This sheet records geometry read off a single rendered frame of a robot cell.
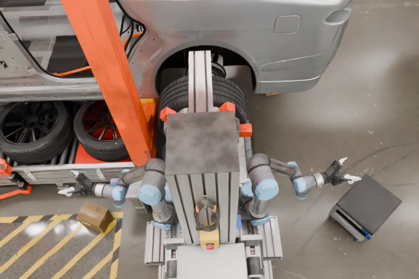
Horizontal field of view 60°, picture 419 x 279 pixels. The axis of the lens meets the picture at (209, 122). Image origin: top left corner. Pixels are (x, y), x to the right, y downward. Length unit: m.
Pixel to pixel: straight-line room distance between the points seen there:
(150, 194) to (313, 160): 2.12
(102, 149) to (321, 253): 2.00
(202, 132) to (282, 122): 2.56
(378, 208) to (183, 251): 1.75
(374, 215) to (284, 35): 1.54
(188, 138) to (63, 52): 2.47
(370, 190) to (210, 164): 2.18
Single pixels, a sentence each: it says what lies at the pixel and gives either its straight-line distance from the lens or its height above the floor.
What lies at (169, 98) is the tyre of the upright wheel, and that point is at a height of 1.10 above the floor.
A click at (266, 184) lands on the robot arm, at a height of 1.46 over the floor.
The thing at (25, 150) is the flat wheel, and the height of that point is 0.50.
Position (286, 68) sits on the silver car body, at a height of 1.04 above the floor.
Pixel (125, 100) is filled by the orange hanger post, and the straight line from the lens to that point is 2.25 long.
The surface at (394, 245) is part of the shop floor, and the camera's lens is 3.51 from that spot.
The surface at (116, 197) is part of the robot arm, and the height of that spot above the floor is 1.24.
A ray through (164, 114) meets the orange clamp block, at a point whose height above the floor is 1.11.
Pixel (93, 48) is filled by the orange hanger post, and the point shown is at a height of 1.82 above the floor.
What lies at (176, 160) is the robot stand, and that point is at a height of 2.03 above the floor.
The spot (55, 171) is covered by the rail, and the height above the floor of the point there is 0.35.
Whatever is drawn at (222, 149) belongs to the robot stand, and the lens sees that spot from 1.24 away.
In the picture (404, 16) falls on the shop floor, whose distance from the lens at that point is 5.34.
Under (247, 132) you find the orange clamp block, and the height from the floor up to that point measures 0.87.
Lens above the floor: 3.10
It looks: 55 degrees down
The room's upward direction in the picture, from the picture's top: 4 degrees counter-clockwise
